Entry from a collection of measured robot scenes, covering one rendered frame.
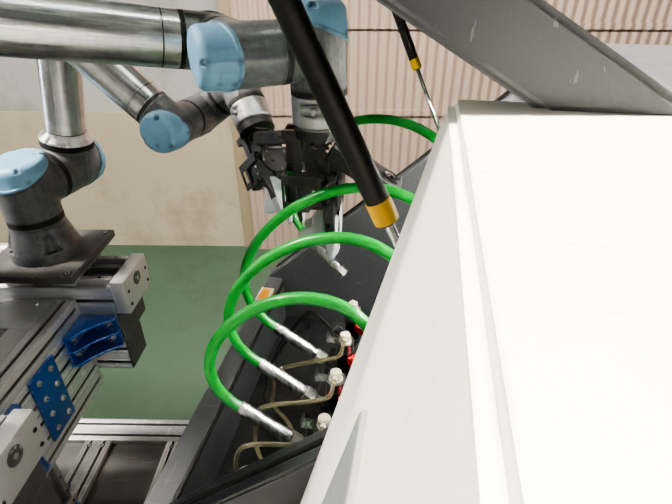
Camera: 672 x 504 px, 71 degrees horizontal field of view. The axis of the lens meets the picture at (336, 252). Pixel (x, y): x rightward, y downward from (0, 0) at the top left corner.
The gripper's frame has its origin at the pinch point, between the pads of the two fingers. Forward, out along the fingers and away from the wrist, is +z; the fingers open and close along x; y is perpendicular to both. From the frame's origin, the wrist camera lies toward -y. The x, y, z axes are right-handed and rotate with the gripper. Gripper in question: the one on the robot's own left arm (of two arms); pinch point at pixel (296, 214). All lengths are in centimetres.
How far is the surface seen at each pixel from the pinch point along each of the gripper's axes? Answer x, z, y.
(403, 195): 9.1, 10.3, -29.9
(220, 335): 29.9, 18.4, -13.9
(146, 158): -71, -118, 191
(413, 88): -169, -87, 61
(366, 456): 45, 28, -49
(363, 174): 32, 14, -44
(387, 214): 30, 17, -43
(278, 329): 13.8, 19.2, -1.8
